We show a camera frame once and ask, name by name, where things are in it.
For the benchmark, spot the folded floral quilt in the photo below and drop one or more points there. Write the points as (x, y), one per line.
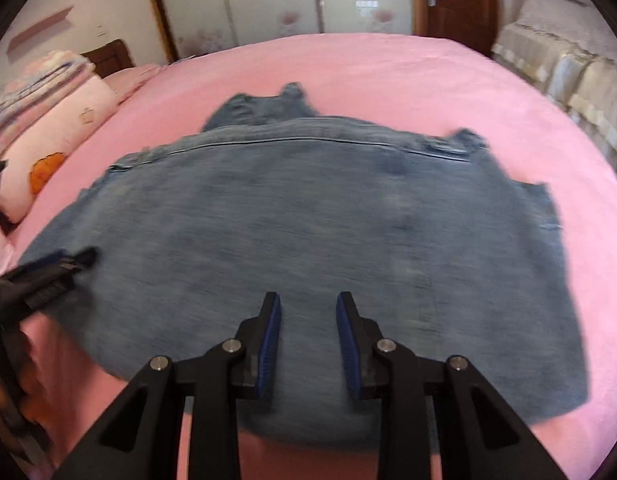
(38, 80)

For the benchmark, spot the blue denim jacket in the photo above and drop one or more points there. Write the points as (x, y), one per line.
(288, 210)

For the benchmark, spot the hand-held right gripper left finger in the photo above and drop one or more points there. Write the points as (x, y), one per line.
(271, 340)

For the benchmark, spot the dark wooden headboard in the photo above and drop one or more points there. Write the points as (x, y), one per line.
(111, 57)

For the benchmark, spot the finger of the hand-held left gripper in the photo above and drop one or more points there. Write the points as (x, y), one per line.
(53, 275)

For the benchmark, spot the pink pillow with orange print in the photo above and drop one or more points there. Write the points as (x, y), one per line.
(63, 130)

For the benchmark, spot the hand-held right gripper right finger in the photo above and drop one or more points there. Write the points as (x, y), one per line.
(346, 340)

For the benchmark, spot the floral sliding door wardrobe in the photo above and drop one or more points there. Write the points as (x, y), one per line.
(268, 0)

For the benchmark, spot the brown wooden door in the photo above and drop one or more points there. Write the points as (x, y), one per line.
(458, 5)

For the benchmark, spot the pink fleece blanket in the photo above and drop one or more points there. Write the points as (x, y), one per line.
(388, 70)

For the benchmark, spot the pink wall shelf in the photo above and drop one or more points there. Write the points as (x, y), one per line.
(38, 32)

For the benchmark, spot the plain pink pillow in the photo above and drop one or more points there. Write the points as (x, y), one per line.
(133, 80)

